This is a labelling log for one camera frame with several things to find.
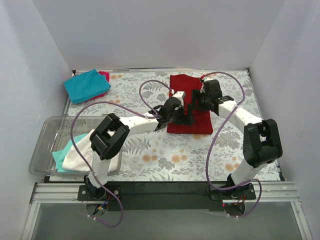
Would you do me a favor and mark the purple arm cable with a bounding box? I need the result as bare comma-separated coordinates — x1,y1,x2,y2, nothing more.
199,71,263,219
69,79,176,228

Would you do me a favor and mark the floral patterned table mat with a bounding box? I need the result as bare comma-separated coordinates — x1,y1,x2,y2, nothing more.
48,70,281,182

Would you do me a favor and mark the folded teal t shirt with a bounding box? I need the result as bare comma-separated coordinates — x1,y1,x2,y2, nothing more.
63,69,111,104

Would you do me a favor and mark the light teal t shirt in bin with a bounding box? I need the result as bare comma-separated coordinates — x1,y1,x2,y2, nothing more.
52,140,74,173

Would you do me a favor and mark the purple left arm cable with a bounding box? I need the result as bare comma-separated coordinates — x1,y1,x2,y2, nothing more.
69,79,176,228

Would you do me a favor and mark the clear plastic bin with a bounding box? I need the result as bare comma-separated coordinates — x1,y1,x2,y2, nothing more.
28,115,122,177

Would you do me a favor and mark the white t shirt in bin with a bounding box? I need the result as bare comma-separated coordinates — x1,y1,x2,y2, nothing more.
62,133,121,173

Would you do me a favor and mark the dark red t shirt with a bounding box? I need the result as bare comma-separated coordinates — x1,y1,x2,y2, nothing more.
167,74,214,135

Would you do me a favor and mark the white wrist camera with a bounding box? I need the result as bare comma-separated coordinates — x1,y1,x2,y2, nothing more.
200,76,214,83
172,91,186,106

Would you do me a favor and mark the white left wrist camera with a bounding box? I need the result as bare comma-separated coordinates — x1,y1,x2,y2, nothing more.
172,91,186,106

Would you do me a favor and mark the aluminium frame rail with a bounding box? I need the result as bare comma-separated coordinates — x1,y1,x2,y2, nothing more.
21,182,86,240

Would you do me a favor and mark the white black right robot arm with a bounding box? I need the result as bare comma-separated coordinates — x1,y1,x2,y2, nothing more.
192,77,283,195

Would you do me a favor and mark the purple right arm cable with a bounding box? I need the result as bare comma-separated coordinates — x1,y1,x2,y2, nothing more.
199,71,263,219

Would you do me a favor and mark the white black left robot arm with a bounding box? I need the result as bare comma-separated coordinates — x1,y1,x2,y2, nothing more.
82,91,195,201

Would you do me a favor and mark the folded pink t shirt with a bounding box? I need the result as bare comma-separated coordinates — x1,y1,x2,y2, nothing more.
90,71,110,100

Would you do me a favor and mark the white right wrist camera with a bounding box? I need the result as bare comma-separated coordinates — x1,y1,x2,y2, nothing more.
200,76,214,83

